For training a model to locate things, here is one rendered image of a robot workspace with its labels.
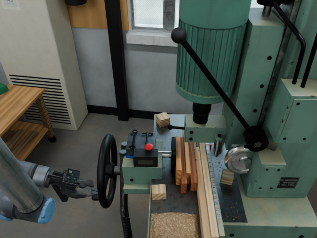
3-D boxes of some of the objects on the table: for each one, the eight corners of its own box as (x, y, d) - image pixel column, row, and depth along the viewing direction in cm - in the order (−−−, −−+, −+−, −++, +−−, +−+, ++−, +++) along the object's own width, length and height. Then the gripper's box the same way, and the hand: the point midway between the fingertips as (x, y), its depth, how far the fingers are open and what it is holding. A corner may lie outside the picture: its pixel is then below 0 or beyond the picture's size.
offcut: (166, 199, 88) (166, 192, 86) (152, 199, 88) (152, 193, 86) (165, 190, 91) (165, 183, 89) (151, 191, 91) (151, 184, 89)
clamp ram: (154, 154, 103) (154, 136, 98) (174, 154, 103) (175, 136, 98) (154, 172, 96) (154, 154, 91) (175, 173, 96) (176, 155, 90)
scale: (200, 111, 116) (200, 111, 116) (203, 111, 116) (203, 111, 116) (217, 218, 77) (217, 218, 77) (221, 218, 77) (221, 218, 77)
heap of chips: (151, 213, 84) (150, 206, 82) (196, 214, 84) (197, 207, 82) (149, 242, 77) (149, 234, 75) (199, 243, 77) (200, 236, 75)
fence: (197, 114, 123) (198, 104, 120) (201, 114, 123) (202, 104, 120) (216, 246, 76) (219, 235, 73) (222, 246, 76) (225, 236, 73)
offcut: (156, 121, 119) (155, 114, 117) (165, 118, 121) (165, 111, 118) (160, 127, 116) (160, 120, 114) (170, 124, 118) (170, 117, 115)
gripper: (44, 180, 103) (100, 192, 107) (52, 161, 110) (104, 174, 114) (42, 192, 108) (95, 204, 112) (50, 174, 115) (100, 186, 119)
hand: (95, 192), depth 115 cm, fingers closed
